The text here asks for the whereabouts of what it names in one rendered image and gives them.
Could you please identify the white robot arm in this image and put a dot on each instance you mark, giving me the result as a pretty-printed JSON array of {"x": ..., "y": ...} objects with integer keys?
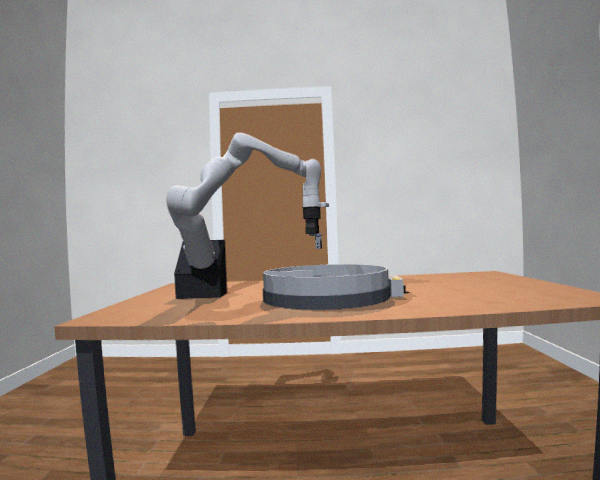
[{"x": 186, "y": 203}]

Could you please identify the grey round turntable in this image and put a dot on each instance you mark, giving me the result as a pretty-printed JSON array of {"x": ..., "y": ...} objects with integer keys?
[{"x": 327, "y": 287}]

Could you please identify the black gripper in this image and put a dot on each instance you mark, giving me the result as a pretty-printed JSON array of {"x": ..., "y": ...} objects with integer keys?
[{"x": 311, "y": 214}]

